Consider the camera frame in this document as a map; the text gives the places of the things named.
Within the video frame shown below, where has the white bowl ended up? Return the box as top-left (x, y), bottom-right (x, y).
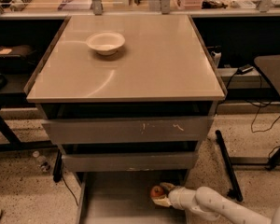
top-left (86, 32), bottom-right (125, 56)

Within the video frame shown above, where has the bottom open grey drawer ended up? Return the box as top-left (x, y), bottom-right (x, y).
top-left (76, 171), bottom-right (187, 224)

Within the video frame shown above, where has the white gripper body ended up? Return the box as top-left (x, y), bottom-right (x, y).
top-left (168, 186), bottom-right (197, 210)

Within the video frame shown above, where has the black floor stand bar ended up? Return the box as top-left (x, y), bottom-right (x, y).
top-left (215, 130), bottom-right (243, 202)

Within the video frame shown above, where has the middle grey drawer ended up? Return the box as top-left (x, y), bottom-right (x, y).
top-left (62, 152), bottom-right (198, 172)

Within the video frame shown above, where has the black power cable right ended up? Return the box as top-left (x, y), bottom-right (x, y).
top-left (245, 98), bottom-right (280, 133)

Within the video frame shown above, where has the black bag on shelf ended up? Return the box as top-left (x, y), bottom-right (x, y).
top-left (0, 45), bottom-right (35, 65)

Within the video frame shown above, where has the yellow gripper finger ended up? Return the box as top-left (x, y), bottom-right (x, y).
top-left (160, 182), bottom-right (175, 192)
top-left (152, 197), bottom-right (172, 207)

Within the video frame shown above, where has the black phone device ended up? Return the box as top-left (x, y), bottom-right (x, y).
top-left (237, 64), bottom-right (253, 75)

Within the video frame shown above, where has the red apple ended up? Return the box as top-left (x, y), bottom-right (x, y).
top-left (150, 186), bottom-right (165, 198)

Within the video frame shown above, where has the grey drawer cabinet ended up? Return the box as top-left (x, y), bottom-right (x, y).
top-left (23, 14), bottom-right (228, 224)

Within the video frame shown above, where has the top grey drawer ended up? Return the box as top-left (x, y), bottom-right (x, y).
top-left (42, 116), bottom-right (213, 145)

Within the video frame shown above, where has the black cable on floor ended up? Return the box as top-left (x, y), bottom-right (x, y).
top-left (61, 175), bottom-right (80, 207)

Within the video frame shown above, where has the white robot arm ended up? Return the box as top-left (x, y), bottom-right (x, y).
top-left (150, 182), bottom-right (280, 224)

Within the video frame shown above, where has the plastic bottle on floor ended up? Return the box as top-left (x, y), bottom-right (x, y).
top-left (33, 151), bottom-right (50, 173)

